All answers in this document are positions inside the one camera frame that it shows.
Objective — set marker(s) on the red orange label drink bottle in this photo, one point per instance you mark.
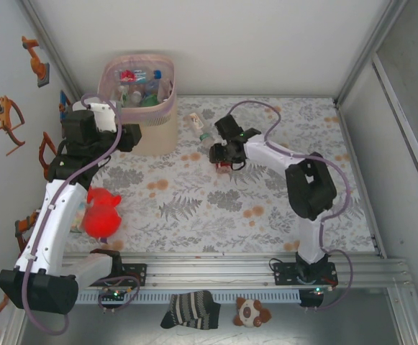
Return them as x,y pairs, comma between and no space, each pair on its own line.
223,168

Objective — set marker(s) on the clear plastic bottle white cap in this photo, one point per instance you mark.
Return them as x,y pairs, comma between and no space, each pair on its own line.
135,96
124,94

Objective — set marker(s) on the green plastic bottle yellow cap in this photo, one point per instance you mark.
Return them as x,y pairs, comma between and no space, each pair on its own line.
150,100

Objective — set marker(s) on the blue label bottle blue cap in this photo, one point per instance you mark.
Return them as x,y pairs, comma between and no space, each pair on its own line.
154,83

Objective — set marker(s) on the red label bottle red cap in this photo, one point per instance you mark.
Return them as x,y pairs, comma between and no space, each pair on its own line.
126,74

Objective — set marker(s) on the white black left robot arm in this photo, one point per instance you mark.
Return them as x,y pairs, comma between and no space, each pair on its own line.
50,223

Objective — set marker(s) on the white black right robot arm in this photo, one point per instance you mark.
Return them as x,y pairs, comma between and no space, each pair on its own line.
270,154

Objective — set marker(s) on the beige ribbed plastic bin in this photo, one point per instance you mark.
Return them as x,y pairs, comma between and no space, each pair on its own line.
158,140

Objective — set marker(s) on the white box brown slot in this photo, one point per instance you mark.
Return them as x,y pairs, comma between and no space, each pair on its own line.
75,106

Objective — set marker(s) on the square clear bottle crane label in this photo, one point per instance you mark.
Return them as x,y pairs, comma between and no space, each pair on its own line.
195,121

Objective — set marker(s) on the red duck toy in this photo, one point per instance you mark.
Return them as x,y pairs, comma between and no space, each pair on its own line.
102,215

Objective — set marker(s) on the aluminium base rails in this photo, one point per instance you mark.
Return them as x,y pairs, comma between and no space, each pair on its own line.
212,273

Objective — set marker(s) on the striped black grey sock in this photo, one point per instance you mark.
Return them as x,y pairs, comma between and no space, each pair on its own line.
190,309

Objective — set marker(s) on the brown white plush toy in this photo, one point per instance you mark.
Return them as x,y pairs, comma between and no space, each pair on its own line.
248,312

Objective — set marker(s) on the blue orange wall sticker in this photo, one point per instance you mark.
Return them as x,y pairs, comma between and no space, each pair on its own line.
64,100

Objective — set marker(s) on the aluminium frame post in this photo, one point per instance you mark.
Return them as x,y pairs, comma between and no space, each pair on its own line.
50,46
374,46

